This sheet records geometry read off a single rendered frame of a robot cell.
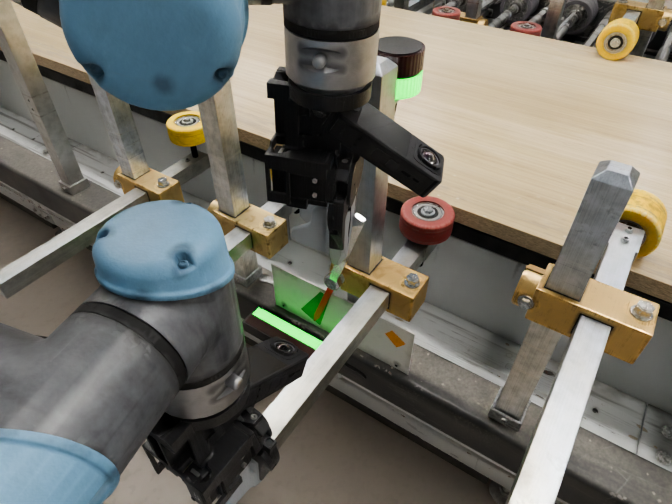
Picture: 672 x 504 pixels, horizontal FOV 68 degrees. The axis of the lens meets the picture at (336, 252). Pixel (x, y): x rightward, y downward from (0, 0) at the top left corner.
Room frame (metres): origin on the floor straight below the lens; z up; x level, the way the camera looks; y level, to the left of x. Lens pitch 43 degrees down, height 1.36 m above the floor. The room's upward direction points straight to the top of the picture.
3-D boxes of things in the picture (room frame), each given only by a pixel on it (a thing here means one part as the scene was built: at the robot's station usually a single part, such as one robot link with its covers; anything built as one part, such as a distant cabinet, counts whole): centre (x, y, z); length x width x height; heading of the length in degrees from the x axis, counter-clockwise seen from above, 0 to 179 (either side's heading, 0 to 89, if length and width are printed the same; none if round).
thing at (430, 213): (0.58, -0.14, 0.85); 0.08 x 0.08 x 0.11
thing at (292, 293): (0.50, 0.00, 0.75); 0.26 x 0.01 x 0.10; 56
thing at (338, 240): (0.38, 0.00, 1.06); 0.05 x 0.02 x 0.09; 167
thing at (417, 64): (0.55, -0.07, 1.15); 0.06 x 0.06 x 0.02
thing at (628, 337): (0.36, -0.27, 0.95); 0.13 x 0.06 x 0.05; 56
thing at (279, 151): (0.41, 0.01, 1.12); 0.09 x 0.08 x 0.12; 77
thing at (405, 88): (0.55, -0.07, 1.12); 0.06 x 0.06 x 0.02
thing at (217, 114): (0.65, 0.17, 0.90); 0.03 x 0.03 x 0.48; 56
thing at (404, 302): (0.50, -0.06, 0.85); 0.13 x 0.06 x 0.05; 56
